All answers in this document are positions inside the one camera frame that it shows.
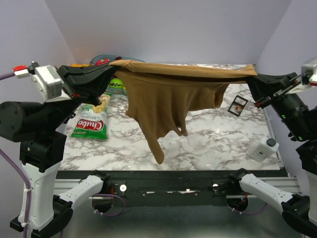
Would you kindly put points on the brown clothing garment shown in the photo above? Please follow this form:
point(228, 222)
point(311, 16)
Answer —
point(161, 95)

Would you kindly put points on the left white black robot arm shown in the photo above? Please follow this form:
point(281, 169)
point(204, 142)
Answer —
point(34, 125)

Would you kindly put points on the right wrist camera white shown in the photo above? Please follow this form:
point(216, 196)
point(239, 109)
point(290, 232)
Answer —
point(309, 72)

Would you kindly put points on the orange snack packet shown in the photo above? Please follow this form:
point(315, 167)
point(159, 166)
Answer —
point(80, 65)

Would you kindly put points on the orange brooch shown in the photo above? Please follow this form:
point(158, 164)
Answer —
point(238, 108)

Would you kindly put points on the black brooch display box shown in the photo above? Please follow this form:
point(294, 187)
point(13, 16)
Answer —
point(238, 100)

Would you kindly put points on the aluminium frame rail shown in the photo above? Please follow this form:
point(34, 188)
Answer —
point(288, 184)

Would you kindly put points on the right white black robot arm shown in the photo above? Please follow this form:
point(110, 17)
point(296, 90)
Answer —
point(298, 211)

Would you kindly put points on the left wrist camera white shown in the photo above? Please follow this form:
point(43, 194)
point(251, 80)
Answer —
point(48, 82)

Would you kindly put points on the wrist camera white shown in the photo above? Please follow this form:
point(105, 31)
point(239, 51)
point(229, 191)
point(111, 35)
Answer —
point(309, 72)
point(48, 82)

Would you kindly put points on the red dragon fruit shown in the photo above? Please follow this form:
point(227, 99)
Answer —
point(102, 61)

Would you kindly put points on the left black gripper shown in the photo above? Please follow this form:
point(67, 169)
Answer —
point(86, 83)

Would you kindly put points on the green cassava chips bag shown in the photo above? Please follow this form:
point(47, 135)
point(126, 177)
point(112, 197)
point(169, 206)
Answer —
point(92, 122)

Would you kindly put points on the clear teal fruit bowl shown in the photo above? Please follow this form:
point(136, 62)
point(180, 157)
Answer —
point(113, 58)

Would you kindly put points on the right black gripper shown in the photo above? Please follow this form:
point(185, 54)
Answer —
point(264, 85)

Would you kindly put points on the white bottle black cap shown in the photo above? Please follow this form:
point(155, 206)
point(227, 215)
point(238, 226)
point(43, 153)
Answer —
point(263, 149)

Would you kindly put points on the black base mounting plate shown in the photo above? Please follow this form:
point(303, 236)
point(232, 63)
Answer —
point(214, 187)

